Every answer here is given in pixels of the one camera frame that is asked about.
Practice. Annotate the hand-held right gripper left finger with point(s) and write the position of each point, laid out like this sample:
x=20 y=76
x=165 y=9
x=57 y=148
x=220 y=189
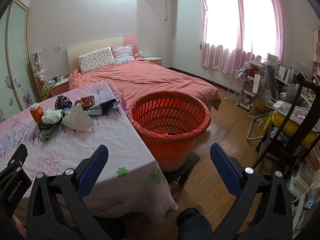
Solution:
x=92 y=170

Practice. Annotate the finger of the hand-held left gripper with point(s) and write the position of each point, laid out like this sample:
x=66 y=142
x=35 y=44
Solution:
x=17 y=157

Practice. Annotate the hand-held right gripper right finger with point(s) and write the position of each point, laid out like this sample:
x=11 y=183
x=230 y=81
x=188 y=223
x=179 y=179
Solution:
x=225 y=170

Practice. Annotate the grey cloth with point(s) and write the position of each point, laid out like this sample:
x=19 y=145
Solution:
x=47 y=133

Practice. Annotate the red paper cup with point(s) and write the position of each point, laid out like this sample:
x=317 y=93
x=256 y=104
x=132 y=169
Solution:
x=36 y=113

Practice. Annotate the pale green fuzzy sock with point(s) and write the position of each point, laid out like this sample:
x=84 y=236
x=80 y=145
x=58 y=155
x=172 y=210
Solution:
x=51 y=116

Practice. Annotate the orange plastic laundry basket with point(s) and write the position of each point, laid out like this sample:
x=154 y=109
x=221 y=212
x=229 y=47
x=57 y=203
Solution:
x=175 y=150

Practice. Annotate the brown striped cloth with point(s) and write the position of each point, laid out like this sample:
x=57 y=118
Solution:
x=85 y=102

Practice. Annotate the black floral cloth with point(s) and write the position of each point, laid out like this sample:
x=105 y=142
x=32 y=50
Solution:
x=63 y=101

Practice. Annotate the dark wooden stool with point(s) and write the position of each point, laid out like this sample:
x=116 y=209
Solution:
x=185 y=170

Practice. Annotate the person's leg in dark pants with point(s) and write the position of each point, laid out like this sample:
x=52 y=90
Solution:
x=192 y=225

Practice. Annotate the brown paper bag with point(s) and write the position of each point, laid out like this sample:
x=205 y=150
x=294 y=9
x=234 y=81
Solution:
x=257 y=108

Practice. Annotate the yellow cushion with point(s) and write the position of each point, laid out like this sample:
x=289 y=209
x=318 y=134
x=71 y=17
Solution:
x=285 y=125

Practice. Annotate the white shelf trolley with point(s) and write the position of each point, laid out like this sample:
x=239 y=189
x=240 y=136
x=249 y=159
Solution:
x=246 y=97

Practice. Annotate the pink nightstand with mugs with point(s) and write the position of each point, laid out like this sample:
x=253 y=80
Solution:
x=58 y=90

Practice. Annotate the stack of plush toys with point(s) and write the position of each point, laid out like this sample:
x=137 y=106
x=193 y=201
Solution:
x=38 y=72

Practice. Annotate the white mug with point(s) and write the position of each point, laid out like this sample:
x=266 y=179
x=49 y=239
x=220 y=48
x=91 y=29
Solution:
x=59 y=78

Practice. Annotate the wardrobe with flower doors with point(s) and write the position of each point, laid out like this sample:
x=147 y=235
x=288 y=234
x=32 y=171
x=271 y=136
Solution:
x=17 y=67

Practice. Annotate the white paper bag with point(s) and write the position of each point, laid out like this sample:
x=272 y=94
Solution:
x=258 y=85

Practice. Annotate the newspaper stack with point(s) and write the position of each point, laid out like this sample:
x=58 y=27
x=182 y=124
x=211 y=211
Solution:
x=302 y=113

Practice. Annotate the grey mesh office chair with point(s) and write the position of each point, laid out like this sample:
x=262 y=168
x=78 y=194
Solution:
x=272 y=82

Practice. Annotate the dark wooden chair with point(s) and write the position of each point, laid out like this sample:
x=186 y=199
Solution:
x=298 y=92

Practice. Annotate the bed with coral duvet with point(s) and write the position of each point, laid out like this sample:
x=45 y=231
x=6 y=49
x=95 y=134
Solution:
x=155 y=80

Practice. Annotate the white floral pillow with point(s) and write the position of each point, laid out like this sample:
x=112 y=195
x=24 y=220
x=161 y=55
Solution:
x=96 y=60

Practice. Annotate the pink curtain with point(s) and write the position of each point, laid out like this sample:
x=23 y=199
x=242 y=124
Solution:
x=220 y=57
x=260 y=60

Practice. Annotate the pink striped pillow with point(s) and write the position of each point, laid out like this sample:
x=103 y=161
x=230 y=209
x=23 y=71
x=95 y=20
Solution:
x=122 y=53

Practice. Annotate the pink bookshelf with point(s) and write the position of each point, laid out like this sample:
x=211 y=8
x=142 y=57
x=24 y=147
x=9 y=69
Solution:
x=317 y=45

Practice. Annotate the white wall socket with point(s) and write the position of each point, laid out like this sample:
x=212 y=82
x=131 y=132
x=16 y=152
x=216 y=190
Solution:
x=57 y=47

